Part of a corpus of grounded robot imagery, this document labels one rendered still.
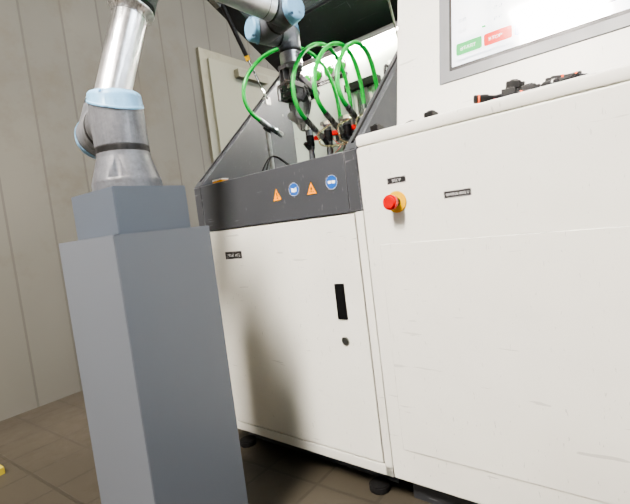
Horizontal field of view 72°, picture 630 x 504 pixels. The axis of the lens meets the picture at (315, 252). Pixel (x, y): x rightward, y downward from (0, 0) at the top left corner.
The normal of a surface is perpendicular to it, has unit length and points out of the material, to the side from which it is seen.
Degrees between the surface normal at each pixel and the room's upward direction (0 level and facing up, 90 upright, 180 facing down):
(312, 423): 90
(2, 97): 90
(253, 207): 90
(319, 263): 90
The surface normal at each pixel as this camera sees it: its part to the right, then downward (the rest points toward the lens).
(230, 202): -0.63, 0.13
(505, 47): -0.64, -0.11
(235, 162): 0.77, -0.05
